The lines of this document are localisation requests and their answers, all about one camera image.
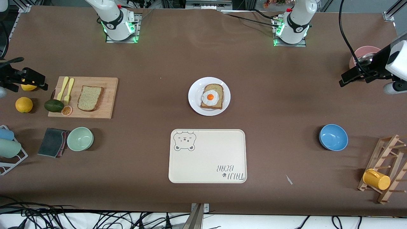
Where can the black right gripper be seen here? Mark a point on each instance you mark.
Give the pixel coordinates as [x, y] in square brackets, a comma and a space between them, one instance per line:
[8, 77]

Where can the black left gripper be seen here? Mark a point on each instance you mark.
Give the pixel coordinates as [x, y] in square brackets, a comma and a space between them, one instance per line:
[376, 67]

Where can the toy bread slice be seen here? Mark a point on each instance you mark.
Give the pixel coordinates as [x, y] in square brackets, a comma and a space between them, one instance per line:
[90, 98]
[216, 87]

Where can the white round plate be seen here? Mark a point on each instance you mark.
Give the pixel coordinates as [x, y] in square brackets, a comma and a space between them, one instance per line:
[194, 95]

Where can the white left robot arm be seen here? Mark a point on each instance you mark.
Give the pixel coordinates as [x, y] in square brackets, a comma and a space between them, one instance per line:
[297, 19]

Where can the yellow toy lemon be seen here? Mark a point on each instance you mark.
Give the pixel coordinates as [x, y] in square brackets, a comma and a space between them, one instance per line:
[24, 105]
[28, 87]

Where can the metal spoon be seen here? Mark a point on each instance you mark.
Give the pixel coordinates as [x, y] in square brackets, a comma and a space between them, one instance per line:
[365, 58]

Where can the yellow plastic knife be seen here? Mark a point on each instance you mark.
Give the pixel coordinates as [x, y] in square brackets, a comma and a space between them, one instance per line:
[64, 83]

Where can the pink bowl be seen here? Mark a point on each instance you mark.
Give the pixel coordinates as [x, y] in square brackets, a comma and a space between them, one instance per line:
[369, 49]

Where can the green toy avocado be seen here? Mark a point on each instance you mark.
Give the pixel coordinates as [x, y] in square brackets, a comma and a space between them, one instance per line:
[53, 105]

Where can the yellow plastic fork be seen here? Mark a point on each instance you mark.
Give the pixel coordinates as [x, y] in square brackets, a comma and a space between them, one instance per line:
[70, 86]

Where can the toy orange slice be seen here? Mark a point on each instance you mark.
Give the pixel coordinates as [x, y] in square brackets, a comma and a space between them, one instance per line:
[67, 111]

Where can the blue cup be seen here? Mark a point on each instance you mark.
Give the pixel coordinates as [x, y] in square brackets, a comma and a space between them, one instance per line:
[5, 134]

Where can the dark grey cloth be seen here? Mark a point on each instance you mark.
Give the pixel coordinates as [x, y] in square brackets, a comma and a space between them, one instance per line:
[51, 142]

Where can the blue bowl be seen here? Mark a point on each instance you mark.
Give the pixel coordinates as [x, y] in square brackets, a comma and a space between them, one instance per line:
[334, 137]

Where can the aluminium corner profile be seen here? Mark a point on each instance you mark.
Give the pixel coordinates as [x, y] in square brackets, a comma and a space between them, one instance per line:
[389, 16]

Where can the green cup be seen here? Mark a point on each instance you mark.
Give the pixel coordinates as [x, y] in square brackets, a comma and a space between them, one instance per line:
[9, 148]

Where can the light green bowl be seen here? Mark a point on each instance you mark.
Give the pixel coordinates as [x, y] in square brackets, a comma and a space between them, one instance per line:
[79, 139]

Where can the wooden cutting board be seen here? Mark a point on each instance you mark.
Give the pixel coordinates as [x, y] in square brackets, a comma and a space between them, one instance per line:
[108, 95]

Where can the wooden cup rack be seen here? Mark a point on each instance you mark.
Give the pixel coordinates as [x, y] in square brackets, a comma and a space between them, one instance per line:
[382, 155]

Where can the yellow mug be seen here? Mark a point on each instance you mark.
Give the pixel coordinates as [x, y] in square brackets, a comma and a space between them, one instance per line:
[378, 180]

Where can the colourful toy pile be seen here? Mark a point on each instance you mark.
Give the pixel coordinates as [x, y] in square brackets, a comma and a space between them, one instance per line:
[273, 2]

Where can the white tape scrap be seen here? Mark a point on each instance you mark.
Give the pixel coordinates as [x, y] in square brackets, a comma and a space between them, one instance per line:
[289, 180]

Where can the toy fried egg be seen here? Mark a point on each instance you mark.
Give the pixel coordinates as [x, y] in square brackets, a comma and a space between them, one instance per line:
[210, 97]

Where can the cream bear print tray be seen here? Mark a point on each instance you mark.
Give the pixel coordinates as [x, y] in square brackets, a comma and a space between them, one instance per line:
[206, 159]

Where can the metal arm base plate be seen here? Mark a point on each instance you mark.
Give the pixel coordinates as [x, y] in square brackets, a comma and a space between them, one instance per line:
[120, 41]
[291, 45]

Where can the metal corner bracket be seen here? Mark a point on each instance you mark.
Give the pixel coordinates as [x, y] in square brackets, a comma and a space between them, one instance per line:
[25, 8]

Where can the metal frame equipment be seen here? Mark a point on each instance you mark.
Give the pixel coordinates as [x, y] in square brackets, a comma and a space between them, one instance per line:
[206, 3]

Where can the aluminium profile with bracket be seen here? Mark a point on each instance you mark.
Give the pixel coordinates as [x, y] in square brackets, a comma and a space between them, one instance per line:
[195, 219]

